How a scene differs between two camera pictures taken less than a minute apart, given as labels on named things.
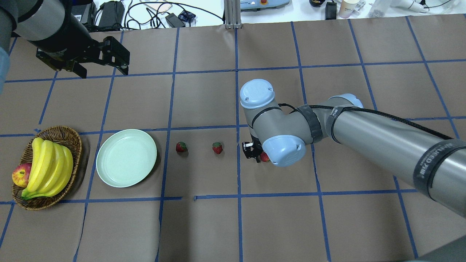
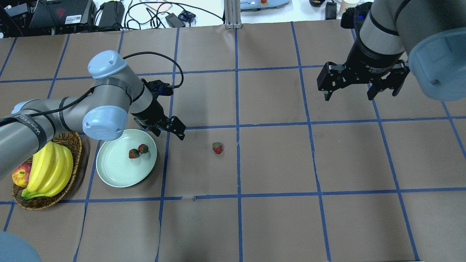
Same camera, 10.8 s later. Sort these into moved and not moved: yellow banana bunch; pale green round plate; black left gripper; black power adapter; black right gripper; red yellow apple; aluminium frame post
Moved: black right gripper; black left gripper
Not moved: aluminium frame post; red yellow apple; black power adapter; pale green round plate; yellow banana bunch
